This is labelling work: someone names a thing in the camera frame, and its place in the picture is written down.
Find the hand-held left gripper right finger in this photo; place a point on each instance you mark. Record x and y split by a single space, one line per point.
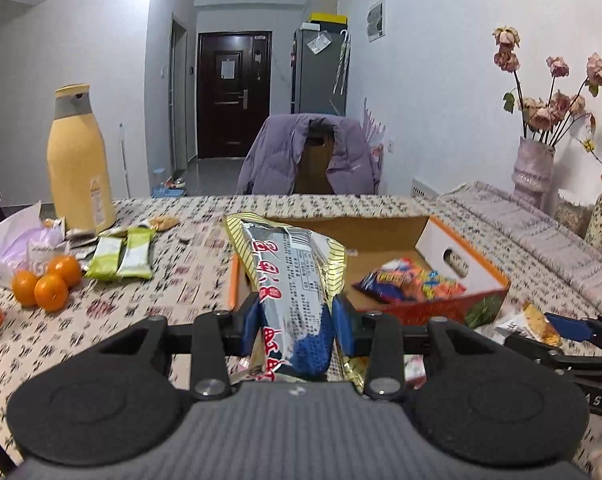
343 326

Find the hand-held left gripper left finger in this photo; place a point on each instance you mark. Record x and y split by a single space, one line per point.
251 319

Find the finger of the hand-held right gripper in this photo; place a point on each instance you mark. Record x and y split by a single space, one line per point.
531 349
571 326

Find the white orange cracker packet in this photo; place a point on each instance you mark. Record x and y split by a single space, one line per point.
528 325

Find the silver gold snack packet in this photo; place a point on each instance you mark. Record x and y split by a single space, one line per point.
291 280

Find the red puffed snack bag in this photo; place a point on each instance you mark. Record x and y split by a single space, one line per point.
411 282

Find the red orange cardboard box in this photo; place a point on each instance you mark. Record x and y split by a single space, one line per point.
381 245

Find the round biscuit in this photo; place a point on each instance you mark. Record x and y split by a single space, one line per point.
163 222

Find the green white snack packet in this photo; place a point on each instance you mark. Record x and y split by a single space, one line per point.
135 255
103 259

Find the pink ceramic vase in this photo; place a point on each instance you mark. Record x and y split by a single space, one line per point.
533 175

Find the blue floor container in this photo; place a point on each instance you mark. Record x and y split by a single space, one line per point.
168 185

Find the wooden chair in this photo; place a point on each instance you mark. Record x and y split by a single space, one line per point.
313 165

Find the purple padded jacket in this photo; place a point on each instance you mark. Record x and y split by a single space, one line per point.
271 155

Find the orange mandarin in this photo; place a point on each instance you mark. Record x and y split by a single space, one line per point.
51 292
65 270
25 289

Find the white mop stick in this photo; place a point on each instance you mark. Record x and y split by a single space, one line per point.
125 160

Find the dried pink roses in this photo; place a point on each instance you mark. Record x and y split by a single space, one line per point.
551 105

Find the dark entrance door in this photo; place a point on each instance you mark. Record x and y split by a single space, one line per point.
233 95

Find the yellow thermos bottle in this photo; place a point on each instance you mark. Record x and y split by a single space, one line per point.
78 170

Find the side room door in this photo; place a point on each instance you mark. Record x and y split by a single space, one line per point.
178 95

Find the lilac plastic bag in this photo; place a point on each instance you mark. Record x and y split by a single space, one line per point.
26 245

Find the paper sheet on door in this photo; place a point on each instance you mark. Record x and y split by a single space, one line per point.
226 69

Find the grey refrigerator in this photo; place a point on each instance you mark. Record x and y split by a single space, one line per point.
318 75

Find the folded umbrella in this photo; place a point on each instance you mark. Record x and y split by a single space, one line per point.
342 62

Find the clear plastic bag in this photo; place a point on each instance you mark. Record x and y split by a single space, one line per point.
319 42

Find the yellow box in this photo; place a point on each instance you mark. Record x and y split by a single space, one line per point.
329 17

